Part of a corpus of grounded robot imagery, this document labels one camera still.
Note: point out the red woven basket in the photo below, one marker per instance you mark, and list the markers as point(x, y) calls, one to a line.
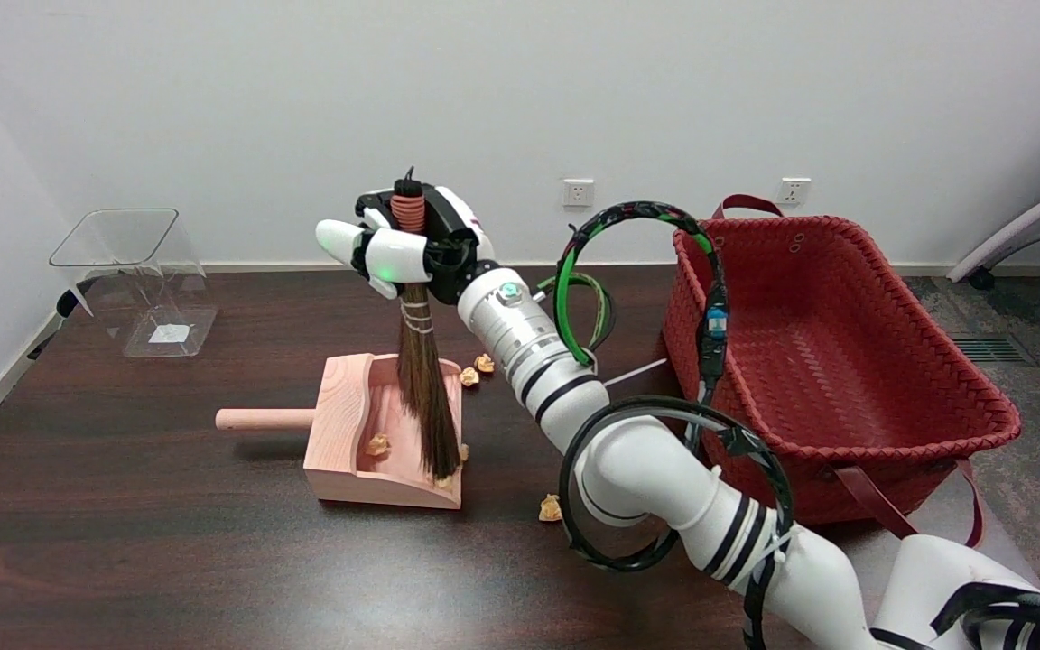
point(845, 361)

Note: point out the brown straw hand broom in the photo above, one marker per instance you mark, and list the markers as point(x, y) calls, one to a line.
point(425, 397)

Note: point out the white zip tie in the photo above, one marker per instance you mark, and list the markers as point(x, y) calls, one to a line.
point(637, 371)

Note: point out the white wall socket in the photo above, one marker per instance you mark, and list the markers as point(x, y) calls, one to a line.
point(578, 192)
point(793, 190)

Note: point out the grey office chair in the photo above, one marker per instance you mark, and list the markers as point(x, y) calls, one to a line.
point(1026, 221)

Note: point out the metal floor vent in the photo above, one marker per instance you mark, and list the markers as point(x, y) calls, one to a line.
point(989, 348)

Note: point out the clear plastic container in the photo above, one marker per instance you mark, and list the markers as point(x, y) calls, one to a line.
point(136, 271)

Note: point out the light wooden dustpan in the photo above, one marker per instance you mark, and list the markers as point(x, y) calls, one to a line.
point(339, 424)

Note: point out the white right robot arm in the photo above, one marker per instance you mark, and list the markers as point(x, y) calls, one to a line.
point(520, 325)

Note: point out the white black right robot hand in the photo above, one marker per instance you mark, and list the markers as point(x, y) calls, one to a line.
point(457, 235)

